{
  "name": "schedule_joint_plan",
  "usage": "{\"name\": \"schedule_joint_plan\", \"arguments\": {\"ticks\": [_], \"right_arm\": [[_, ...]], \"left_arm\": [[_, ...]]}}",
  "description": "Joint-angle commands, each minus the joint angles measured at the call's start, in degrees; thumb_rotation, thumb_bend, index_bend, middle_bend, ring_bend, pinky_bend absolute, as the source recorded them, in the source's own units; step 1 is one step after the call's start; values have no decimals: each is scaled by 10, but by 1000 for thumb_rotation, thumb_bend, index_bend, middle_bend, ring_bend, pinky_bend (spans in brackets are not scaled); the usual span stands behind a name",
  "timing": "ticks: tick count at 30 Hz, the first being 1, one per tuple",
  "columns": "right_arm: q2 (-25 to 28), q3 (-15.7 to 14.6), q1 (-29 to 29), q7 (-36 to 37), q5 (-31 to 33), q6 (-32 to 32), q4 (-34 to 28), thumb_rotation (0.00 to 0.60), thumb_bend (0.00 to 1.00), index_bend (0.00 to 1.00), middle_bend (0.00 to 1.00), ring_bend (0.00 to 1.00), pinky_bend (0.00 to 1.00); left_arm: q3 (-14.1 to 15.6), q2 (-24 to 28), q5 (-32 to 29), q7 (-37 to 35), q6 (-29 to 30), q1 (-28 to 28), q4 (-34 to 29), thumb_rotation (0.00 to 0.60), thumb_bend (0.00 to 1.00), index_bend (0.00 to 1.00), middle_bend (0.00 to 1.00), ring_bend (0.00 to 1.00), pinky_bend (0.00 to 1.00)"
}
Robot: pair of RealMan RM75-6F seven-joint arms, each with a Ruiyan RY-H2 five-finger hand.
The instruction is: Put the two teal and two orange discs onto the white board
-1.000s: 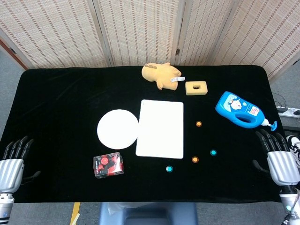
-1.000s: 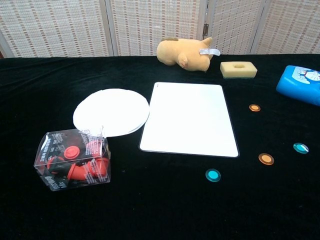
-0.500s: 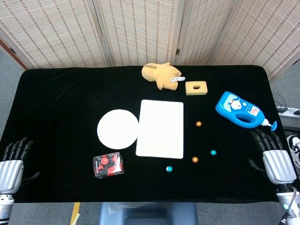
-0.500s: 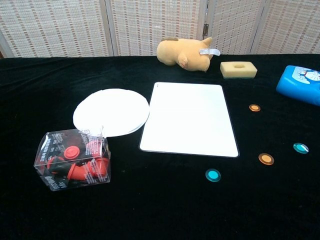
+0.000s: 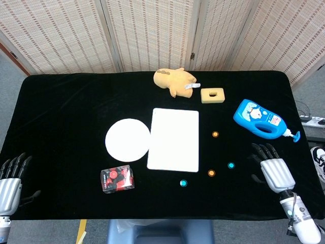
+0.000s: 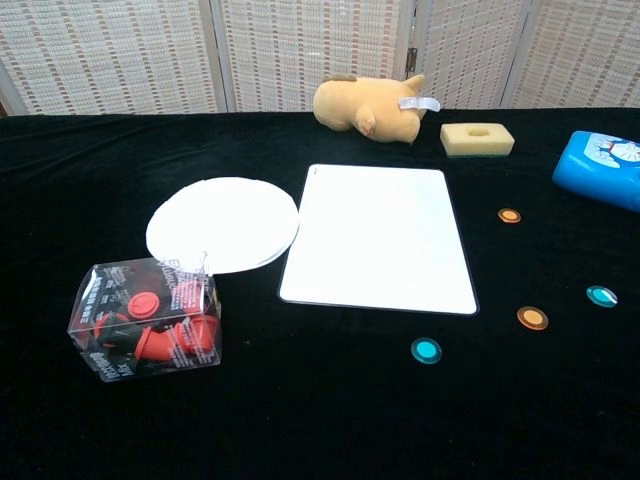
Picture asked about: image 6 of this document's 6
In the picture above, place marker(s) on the teal disc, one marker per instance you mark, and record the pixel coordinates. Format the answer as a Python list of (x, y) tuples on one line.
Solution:
[(601, 295), (426, 350)]

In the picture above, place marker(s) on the white rectangular board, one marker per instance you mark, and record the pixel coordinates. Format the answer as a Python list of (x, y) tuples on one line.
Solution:
[(375, 230)]

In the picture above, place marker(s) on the white round paper stack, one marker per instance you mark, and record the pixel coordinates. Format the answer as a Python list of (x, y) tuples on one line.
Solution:
[(220, 225)]

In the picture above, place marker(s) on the yellow plush toy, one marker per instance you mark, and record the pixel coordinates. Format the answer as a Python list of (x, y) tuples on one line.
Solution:
[(350, 105)]

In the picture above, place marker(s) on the black velvet tablecloth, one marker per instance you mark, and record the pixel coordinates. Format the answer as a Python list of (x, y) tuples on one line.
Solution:
[(320, 410)]

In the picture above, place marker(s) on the yellow sponge with hole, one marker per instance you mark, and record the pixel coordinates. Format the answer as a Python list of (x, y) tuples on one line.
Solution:
[(455, 134)]

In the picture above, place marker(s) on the red black rubber stoppers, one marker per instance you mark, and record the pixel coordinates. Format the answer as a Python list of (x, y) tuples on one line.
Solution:
[(160, 340)]

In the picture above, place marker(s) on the metal screen hinge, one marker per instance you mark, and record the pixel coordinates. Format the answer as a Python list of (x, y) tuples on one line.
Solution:
[(412, 57)]

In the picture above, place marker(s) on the clear plastic packaging box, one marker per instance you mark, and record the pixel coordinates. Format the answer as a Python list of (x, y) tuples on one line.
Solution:
[(115, 360)]

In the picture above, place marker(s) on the blue cartoon print box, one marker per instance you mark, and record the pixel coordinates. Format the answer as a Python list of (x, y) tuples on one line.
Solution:
[(580, 170)]

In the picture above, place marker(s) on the woven folding screen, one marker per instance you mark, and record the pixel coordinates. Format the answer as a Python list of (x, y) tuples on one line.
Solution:
[(100, 50)]

